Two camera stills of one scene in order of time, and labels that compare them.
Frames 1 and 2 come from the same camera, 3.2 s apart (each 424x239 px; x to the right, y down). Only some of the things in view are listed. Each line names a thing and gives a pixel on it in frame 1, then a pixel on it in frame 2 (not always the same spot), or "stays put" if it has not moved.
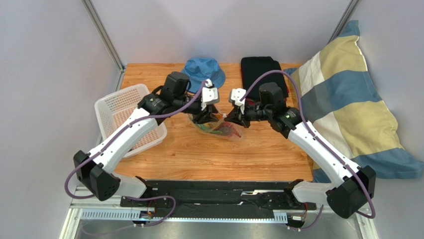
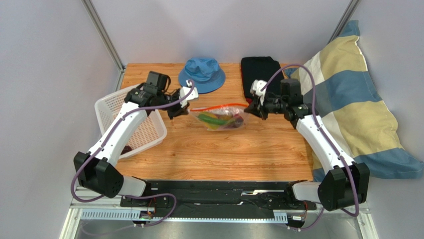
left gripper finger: x=204 y=117 to x=173 y=113
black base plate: x=164 y=197 stays put
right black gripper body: x=239 y=111 to x=259 y=108
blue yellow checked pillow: x=336 y=97 stays put
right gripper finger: x=234 y=116 to x=256 y=110
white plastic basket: x=115 y=111 stays put
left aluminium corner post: x=107 y=41 stays put
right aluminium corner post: x=346 y=19 stays put
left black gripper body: x=195 y=108 to x=169 y=99
